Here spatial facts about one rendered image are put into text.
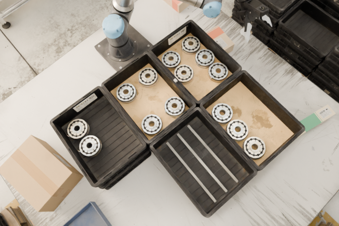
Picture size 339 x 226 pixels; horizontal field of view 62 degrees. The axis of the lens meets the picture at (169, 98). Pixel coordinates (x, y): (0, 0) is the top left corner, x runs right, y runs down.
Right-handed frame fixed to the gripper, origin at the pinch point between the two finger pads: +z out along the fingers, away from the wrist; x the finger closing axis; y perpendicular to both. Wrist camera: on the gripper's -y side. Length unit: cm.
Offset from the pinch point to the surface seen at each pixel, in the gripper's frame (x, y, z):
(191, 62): 27.0, 27.0, 3.7
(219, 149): 45, -5, 36
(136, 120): 69, 20, 11
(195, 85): 33.2, 18.5, 12.1
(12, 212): 174, 85, 49
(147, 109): 62, 22, 10
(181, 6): 6, 60, -19
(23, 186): 130, 21, 7
